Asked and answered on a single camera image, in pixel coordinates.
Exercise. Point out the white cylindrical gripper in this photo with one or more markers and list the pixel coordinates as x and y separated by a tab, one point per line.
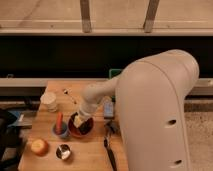
85	112

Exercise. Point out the black eraser block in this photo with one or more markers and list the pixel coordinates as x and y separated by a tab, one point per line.
86	127

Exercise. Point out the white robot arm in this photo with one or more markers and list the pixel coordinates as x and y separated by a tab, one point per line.
149	94

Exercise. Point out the orange bowl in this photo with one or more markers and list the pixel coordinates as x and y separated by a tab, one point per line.
73	130

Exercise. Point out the orange carrot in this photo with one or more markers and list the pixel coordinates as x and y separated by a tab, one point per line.
59	122

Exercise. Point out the metal spoon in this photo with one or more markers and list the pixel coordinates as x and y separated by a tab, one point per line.
66	92

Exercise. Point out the small metal cup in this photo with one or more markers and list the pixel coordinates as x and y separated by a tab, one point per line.
63	151

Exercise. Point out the blue sponge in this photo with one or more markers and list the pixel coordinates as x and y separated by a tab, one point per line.
108	109

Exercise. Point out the white paper cup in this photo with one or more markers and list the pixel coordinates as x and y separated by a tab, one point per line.
49	100

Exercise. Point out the red yellow apple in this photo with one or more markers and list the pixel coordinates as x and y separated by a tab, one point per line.
39	147

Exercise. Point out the green plastic bin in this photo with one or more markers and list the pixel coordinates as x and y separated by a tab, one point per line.
114	72

